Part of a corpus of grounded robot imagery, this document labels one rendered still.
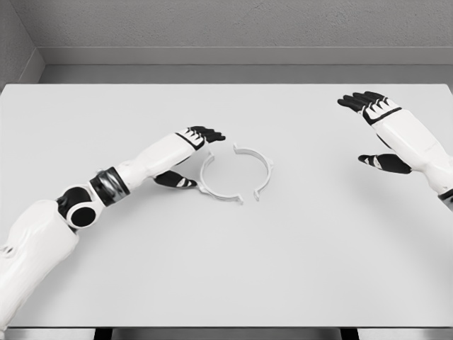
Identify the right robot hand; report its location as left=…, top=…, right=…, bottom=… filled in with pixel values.
left=337, top=91, right=445, bottom=176

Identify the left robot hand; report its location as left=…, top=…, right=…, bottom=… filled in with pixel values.
left=142, top=125, right=227, bottom=189

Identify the white half-ring pipe clamp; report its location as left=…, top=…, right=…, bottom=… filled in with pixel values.
left=232, top=142, right=276, bottom=200
left=197, top=148, right=246, bottom=207

